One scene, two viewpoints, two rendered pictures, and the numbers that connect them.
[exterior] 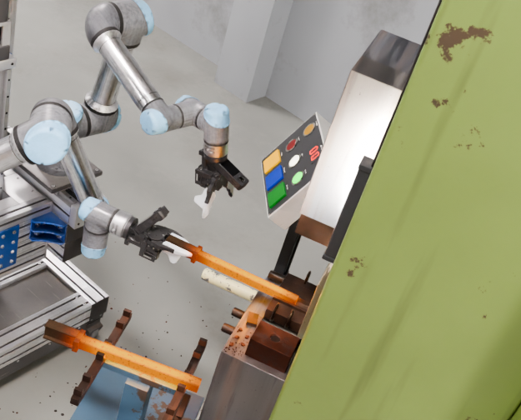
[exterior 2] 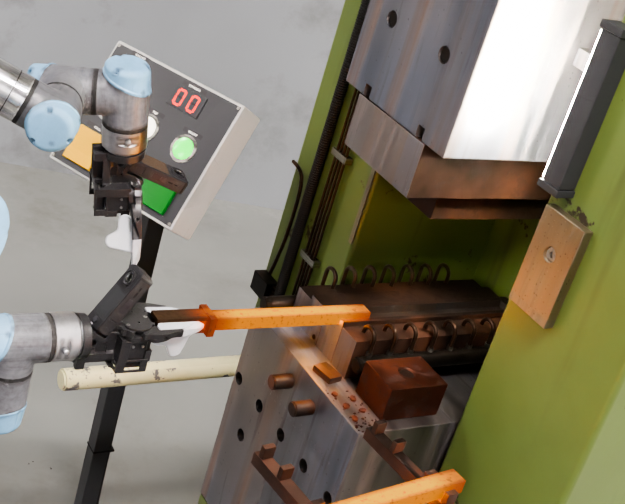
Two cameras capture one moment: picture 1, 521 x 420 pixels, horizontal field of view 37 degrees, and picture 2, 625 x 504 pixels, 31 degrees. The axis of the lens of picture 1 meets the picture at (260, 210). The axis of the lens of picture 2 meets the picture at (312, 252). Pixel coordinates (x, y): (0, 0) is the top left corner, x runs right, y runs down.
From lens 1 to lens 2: 1.45 m
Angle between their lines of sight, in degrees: 42
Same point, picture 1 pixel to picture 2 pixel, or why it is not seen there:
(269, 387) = (426, 447)
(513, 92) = not seen: outside the picture
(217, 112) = (140, 68)
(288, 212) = (195, 208)
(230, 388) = (366, 486)
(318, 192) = (473, 112)
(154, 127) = (72, 131)
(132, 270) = not seen: outside the picture
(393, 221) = not seen: outside the picture
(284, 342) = (420, 371)
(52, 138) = not seen: outside the picture
